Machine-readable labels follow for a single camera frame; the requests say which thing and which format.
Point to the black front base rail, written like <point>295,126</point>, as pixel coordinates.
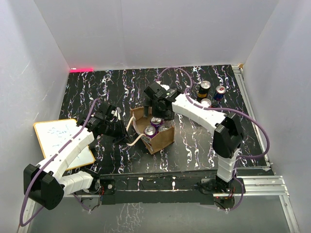
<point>197,186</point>

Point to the red can in bag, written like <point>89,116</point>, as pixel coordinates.
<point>163,127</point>

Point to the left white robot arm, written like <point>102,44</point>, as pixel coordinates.
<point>45,182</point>

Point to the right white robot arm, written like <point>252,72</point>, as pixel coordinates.
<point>227,136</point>

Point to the purple fanta can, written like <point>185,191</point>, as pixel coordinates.
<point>150,131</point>
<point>156,122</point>

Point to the blue red bull can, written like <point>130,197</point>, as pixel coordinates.
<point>218,96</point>

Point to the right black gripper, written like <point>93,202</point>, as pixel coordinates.
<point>167,115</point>

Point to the black yellow tall can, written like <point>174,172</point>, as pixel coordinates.
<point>203,90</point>

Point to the red coke can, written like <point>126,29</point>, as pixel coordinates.
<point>206,102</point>

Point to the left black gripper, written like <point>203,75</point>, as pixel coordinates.
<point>122,137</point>

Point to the small whiteboard wooden frame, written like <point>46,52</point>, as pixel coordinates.
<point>52,135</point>

